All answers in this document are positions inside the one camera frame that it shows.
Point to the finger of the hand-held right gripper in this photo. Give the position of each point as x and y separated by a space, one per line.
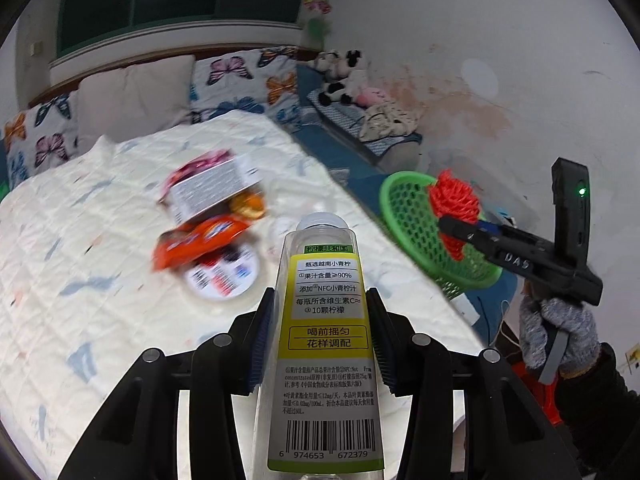
489 227
465 234

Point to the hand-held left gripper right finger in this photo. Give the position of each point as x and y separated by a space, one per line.
382 345

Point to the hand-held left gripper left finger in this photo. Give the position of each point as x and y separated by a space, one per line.
264 340

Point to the red mesh scrubber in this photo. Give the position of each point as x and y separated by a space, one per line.
452 200

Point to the green plastic basket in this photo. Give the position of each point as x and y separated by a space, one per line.
405 210

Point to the clear plastic bottle yellow label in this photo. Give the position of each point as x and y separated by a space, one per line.
325 310

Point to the round white printed lid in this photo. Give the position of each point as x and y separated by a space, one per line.
225 275

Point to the orange snack packet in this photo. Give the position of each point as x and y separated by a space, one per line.
200 237

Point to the orange peel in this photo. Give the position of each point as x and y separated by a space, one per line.
247 205

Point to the pink snack packet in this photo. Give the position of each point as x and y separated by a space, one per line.
210 185

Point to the person's right forearm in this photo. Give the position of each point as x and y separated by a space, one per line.
600 410

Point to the person's right hand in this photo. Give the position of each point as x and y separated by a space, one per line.
575 330

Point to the beige spotted cloth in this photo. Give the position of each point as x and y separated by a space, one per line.
387 122

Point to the pink plush toy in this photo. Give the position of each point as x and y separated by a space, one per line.
374 96

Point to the red stool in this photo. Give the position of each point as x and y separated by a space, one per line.
545 400

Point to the white quilted mattress pad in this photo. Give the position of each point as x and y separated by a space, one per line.
100 260

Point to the black and white cow plush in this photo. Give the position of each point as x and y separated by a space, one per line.
345 80

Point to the grey plush toy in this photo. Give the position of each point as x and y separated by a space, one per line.
325 62

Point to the large butterfly print pillow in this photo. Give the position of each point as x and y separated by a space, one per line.
235 80

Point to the white pillow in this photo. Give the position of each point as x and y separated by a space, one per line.
135 100

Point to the small butterfly print pillow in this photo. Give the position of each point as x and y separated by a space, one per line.
45 135

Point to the dark window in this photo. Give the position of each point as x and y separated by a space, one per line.
175 0

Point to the flower wall decoration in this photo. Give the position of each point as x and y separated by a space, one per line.
317 5

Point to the wall socket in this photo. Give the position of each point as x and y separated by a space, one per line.
35 49

